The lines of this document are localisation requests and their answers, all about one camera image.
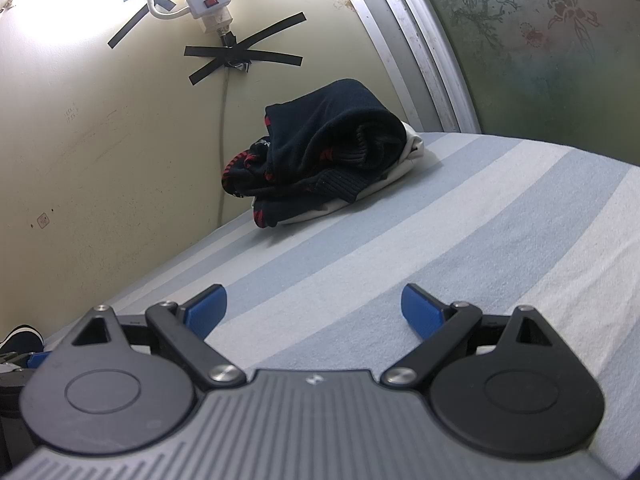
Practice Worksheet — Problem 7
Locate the blue striped bed sheet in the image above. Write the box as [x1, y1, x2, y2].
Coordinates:
[44, 131, 640, 461]

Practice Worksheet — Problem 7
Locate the white window frame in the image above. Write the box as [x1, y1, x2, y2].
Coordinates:
[325, 0, 482, 134]

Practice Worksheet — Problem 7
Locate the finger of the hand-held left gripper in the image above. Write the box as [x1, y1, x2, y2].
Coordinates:
[0, 351, 52, 374]

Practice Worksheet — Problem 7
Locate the navy reindeer knit sweater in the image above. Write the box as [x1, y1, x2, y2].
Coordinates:
[221, 78, 407, 229]

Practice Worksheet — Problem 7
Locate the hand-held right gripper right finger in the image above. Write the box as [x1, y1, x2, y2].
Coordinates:
[381, 283, 555, 387]

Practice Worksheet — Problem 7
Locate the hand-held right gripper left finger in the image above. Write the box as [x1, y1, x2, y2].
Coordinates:
[71, 283, 247, 387]

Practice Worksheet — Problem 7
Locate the flower patterned window glass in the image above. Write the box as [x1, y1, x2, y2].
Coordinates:
[414, 0, 640, 171]

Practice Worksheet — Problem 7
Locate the white folded garment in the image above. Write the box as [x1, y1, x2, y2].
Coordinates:
[252, 122, 426, 227]

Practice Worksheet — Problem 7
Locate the navy garment with white stripe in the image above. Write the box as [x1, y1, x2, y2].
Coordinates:
[0, 324, 45, 357]

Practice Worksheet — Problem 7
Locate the grey power cable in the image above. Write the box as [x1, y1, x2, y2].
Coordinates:
[216, 29, 252, 227]

